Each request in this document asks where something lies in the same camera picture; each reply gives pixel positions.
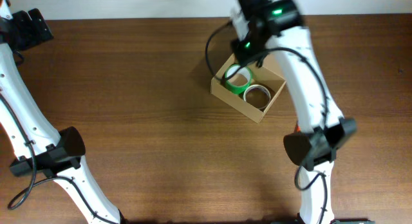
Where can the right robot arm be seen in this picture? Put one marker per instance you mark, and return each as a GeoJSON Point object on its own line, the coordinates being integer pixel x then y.
{"type": "Point", "coordinates": [276, 28]}

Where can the orange utility knife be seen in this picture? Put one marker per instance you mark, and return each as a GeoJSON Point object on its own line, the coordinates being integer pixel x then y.
{"type": "Point", "coordinates": [297, 128]}

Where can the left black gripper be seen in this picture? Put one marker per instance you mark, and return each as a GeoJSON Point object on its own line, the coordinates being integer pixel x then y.
{"type": "Point", "coordinates": [34, 37]}

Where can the white tape roll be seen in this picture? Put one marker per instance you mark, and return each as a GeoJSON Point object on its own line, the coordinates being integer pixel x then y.
{"type": "Point", "coordinates": [257, 96]}

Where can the brown cardboard box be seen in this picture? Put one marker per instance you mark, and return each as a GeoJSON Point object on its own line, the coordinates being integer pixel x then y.
{"type": "Point", "coordinates": [269, 76]}

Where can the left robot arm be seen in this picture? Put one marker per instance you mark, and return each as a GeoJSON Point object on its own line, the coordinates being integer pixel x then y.
{"type": "Point", "coordinates": [41, 151]}

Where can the green tape roll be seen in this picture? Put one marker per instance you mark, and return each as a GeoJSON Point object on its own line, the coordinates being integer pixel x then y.
{"type": "Point", "coordinates": [239, 81]}

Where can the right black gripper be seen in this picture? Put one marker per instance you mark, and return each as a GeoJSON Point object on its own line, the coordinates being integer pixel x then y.
{"type": "Point", "coordinates": [244, 56]}

